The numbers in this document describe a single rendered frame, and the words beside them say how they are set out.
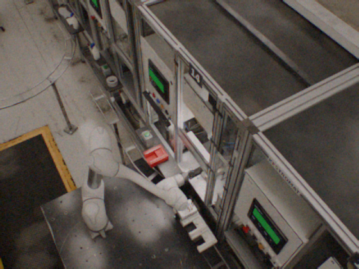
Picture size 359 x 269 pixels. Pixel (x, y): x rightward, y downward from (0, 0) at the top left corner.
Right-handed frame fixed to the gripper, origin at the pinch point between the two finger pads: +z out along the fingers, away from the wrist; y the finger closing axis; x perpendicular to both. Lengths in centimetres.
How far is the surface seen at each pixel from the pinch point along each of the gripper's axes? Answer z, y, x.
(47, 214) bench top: -117, -33, 42
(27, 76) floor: -88, -102, 281
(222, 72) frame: 1, 98, -5
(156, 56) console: -13, 79, 42
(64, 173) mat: -96, -100, 116
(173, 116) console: -13.4, 42.4, 21.8
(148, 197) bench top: -43, -34, 15
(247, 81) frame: 8, 97, -16
